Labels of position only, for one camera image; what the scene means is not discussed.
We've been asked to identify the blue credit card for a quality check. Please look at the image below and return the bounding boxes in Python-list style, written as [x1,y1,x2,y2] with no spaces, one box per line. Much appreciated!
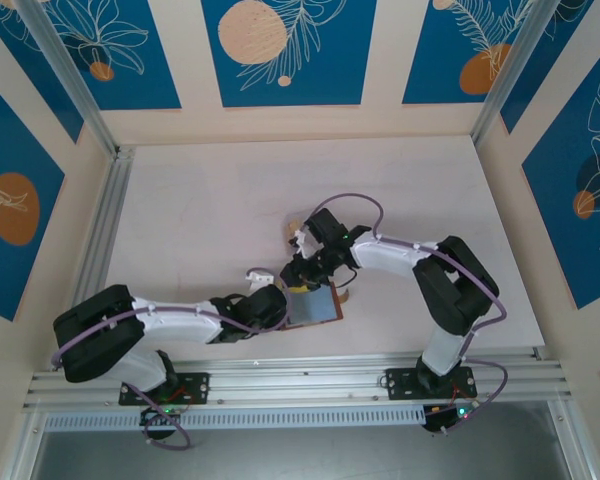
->
[288,289,339,325]

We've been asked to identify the brown leather card holder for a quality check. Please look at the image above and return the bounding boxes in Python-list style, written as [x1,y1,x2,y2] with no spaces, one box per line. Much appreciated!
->
[282,280,354,331]

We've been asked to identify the left controller board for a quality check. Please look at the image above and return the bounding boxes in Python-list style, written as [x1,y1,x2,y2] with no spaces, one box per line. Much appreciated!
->
[138,405,184,429]

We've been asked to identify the controller board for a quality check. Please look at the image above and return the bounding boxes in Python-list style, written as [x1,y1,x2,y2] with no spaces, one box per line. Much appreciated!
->
[423,403,476,435]
[138,405,184,429]

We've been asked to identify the right controller board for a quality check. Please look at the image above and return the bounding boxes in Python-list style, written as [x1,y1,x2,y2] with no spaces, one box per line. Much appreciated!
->
[423,403,476,435]

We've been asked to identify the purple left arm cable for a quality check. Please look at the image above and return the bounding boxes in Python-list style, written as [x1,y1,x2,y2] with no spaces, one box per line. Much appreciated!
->
[52,268,292,450]

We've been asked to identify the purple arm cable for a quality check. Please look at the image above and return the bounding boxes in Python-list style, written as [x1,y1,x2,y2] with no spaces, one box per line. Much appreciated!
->
[52,268,292,450]
[307,192,509,435]

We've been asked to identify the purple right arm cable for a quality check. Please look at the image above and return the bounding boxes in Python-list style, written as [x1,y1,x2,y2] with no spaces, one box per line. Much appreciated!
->
[307,192,509,435]

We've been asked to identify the aluminium frame beam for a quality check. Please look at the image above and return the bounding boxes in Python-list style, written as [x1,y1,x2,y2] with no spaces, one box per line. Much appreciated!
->
[22,352,571,412]

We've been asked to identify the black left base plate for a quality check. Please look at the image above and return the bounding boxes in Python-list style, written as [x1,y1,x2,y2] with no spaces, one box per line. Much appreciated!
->
[118,371,212,407]

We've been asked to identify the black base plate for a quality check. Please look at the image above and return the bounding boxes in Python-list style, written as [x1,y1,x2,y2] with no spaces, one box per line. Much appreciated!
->
[384,366,478,402]
[118,371,212,407]

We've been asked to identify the white slotted cable duct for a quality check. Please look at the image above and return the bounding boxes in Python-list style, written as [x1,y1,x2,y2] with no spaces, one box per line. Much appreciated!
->
[43,403,427,432]

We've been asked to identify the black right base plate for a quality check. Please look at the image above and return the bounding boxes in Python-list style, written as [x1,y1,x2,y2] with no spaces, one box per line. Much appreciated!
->
[384,366,478,402]

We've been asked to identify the blue floral wall poster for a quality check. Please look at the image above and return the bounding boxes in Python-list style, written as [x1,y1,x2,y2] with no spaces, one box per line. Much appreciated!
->
[522,44,600,311]
[499,0,597,135]
[0,69,67,323]
[201,0,380,109]
[0,0,85,145]
[27,0,183,112]
[401,0,537,106]

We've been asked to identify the aluminium side rail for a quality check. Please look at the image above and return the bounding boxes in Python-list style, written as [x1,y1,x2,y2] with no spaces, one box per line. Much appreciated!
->
[54,145,135,371]

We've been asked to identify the aluminium frame post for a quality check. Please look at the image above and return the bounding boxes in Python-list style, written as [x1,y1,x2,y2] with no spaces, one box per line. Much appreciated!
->
[471,0,556,147]
[17,0,120,157]

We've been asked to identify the aluminium frame leg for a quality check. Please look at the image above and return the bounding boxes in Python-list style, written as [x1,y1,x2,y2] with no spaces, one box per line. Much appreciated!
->
[547,398,594,480]
[0,407,49,480]

